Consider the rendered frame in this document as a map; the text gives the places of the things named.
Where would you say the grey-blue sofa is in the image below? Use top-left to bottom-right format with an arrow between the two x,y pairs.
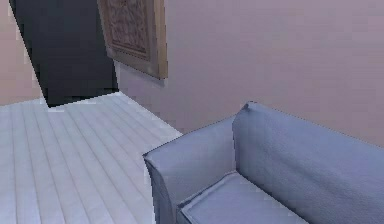
142,101 -> 384,224

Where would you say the wood framed wall picture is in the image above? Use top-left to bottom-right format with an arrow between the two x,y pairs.
96,0 -> 169,80

